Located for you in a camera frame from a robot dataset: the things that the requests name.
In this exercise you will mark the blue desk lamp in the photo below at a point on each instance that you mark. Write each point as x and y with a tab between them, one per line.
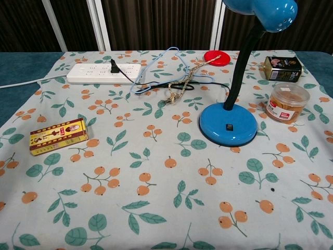
229	119

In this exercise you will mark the floral orange-fruit tablecloth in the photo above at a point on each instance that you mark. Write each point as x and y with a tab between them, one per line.
156	182

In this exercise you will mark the red round disc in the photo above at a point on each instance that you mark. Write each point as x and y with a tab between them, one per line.
221	61

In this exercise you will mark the white power strip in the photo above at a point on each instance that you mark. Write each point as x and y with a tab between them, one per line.
86	74

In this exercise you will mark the yellow red cardboard box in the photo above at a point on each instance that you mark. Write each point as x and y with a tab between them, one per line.
57	136

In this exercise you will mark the clear plastic snack jar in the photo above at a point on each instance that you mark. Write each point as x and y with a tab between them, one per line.
286	109

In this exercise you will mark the dark rectangular tin can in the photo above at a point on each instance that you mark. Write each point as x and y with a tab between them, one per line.
283	69

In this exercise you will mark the teal table cover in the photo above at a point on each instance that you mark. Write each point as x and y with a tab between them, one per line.
15	73

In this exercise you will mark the white frame post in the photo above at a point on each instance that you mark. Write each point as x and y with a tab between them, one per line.
100	28
217	28
56	28

